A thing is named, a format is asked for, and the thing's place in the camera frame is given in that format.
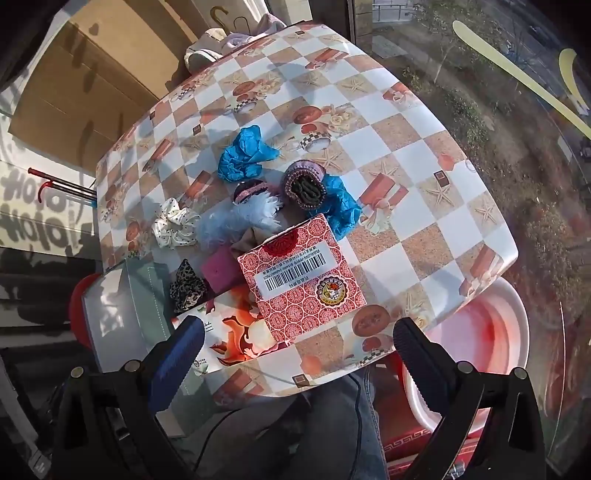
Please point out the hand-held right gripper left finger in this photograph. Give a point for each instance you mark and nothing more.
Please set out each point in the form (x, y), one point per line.
(178, 364)

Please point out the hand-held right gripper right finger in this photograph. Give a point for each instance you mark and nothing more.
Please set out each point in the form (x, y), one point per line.
(415, 360)

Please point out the pink foam sponge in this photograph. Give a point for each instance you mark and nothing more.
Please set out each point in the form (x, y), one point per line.
(221, 272)

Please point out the metal strainer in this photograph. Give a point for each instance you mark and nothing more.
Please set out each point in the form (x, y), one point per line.
(173, 226)

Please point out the light blue feather scrunchie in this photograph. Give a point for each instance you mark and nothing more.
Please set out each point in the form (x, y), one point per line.
(221, 226)

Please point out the blue cloth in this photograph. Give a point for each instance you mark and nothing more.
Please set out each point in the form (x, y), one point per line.
(344, 207)
(244, 154)

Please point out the floral printed box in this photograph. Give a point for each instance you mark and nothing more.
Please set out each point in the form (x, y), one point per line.
(231, 332)

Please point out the leopard print scrunchie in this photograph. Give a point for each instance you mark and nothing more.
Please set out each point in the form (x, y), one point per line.
(187, 286)

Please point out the red box with white border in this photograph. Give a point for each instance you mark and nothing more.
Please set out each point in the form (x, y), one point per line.
(406, 454)

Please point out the checkered printed tablecloth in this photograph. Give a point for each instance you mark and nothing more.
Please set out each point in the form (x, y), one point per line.
(406, 258)

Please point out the red plastic chair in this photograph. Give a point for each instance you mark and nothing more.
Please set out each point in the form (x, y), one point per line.
(76, 314)

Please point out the person's leg in jeans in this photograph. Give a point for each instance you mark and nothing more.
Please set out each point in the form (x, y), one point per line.
(300, 434)

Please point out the red patterned box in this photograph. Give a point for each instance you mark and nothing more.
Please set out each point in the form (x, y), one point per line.
(300, 281)

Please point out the pink and black scrunchie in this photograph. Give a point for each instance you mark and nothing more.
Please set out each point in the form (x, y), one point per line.
(251, 193)

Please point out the long yellow window sticker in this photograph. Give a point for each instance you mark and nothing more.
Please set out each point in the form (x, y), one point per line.
(508, 74)

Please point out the grey and white shoes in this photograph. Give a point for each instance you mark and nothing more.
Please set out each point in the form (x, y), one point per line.
(203, 53)

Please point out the short yellow window sticker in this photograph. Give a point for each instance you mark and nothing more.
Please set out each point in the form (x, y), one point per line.
(569, 78)

